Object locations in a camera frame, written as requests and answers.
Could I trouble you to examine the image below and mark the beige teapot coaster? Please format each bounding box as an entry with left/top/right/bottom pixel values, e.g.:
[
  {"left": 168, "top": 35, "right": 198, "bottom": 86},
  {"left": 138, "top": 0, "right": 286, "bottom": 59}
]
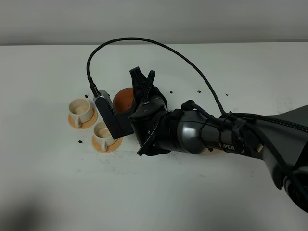
[{"left": 202, "top": 148, "right": 225, "bottom": 155}]

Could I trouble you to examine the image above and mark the white teacup near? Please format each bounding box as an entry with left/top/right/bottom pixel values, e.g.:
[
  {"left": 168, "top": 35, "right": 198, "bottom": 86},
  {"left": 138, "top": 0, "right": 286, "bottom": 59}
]
[{"left": 93, "top": 121, "right": 116, "bottom": 140}]

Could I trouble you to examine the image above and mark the white teacup far left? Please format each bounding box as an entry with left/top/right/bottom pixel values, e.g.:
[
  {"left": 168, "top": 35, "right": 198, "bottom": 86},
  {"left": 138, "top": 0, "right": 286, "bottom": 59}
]
[{"left": 69, "top": 98, "right": 93, "bottom": 128}]

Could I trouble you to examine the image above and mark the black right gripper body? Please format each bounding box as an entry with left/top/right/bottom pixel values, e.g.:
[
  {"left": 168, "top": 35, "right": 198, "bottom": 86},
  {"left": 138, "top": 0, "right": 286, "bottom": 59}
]
[{"left": 129, "top": 86, "right": 173, "bottom": 154}]

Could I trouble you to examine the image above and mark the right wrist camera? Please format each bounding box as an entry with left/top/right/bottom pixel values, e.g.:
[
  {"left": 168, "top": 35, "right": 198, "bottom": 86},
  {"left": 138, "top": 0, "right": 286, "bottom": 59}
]
[{"left": 93, "top": 90, "right": 134, "bottom": 139}]

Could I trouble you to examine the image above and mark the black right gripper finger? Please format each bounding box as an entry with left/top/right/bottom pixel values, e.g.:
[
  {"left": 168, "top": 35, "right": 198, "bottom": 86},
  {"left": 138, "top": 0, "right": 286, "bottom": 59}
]
[
  {"left": 129, "top": 67, "right": 148, "bottom": 106},
  {"left": 137, "top": 121, "right": 161, "bottom": 156}
]

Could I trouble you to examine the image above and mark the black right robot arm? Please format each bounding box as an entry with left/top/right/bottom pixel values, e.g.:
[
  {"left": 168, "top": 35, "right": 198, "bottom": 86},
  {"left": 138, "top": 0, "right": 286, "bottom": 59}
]
[{"left": 129, "top": 68, "right": 308, "bottom": 211}]

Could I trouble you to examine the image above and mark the orange saucer near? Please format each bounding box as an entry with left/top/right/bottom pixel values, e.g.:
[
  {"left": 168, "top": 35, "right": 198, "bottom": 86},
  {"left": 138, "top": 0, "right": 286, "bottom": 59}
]
[{"left": 92, "top": 134, "right": 123, "bottom": 153}]

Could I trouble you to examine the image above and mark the orange saucer far left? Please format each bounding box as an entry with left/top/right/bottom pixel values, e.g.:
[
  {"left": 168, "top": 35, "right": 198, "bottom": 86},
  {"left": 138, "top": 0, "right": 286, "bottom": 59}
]
[{"left": 67, "top": 108, "right": 98, "bottom": 129}]

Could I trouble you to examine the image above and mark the black right camera cable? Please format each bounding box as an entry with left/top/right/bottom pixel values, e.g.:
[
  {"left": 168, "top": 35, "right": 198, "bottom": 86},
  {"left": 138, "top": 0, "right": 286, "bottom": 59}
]
[{"left": 86, "top": 37, "right": 227, "bottom": 114}]

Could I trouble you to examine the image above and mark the orange saucer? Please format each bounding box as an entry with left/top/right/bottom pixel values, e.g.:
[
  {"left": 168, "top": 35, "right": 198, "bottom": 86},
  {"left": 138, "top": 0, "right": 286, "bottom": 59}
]
[
  {"left": 67, "top": 108, "right": 98, "bottom": 129},
  {"left": 92, "top": 134, "right": 123, "bottom": 153}
]

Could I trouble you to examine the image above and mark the brown clay teapot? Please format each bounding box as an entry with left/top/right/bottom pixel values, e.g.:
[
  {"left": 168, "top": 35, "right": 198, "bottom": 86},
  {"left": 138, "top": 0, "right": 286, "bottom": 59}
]
[{"left": 113, "top": 88, "right": 134, "bottom": 114}]

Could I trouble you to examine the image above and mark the white teacup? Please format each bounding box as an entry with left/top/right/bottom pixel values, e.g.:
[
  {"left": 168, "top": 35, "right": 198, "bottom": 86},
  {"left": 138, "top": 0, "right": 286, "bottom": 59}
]
[
  {"left": 93, "top": 121, "right": 116, "bottom": 140},
  {"left": 69, "top": 98, "right": 93, "bottom": 128}
]

